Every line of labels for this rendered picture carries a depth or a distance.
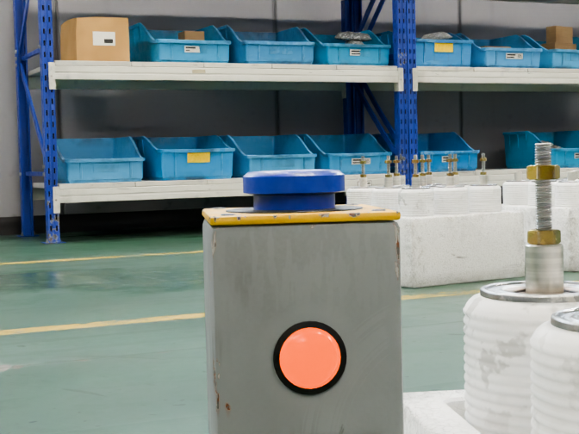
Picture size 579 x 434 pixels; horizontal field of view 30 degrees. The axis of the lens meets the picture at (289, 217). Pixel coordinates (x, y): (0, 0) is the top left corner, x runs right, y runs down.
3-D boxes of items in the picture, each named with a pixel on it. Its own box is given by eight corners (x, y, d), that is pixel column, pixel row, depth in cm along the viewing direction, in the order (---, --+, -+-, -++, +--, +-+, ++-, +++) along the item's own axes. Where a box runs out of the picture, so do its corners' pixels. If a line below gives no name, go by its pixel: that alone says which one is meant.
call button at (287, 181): (353, 223, 41) (352, 169, 41) (248, 226, 40) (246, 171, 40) (336, 218, 45) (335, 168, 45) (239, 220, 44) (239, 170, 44)
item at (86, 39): (130, 62, 486) (128, 17, 485) (76, 61, 475) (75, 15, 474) (111, 68, 513) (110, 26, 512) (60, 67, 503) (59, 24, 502)
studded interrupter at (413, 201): (441, 256, 287) (439, 154, 285) (424, 259, 279) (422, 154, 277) (409, 255, 292) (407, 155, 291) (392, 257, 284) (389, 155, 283)
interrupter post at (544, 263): (574, 300, 63) (574, 244, 63) (542, 302, 62) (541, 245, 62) (546, 295, 66) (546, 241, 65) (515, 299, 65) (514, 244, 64)
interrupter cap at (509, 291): (639, 300, 62) (639, 288, 62) (537, 312, 59) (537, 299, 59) (550, 288, 69) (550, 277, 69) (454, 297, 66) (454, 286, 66)
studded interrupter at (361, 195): (385, 252, 301) (382, 155, 300) (351, 253, 300) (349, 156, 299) (377, 250, 311) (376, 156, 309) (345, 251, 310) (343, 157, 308)
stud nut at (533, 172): (565, 179, 63) (565, 164, 63) (543, 180, 62) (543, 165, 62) (543, 178, 65) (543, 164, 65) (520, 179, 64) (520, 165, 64)
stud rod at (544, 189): (557, 270, 64) (555, 142, 63) (543, 271, 63) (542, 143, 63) (544, 269, 65) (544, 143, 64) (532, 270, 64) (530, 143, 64)
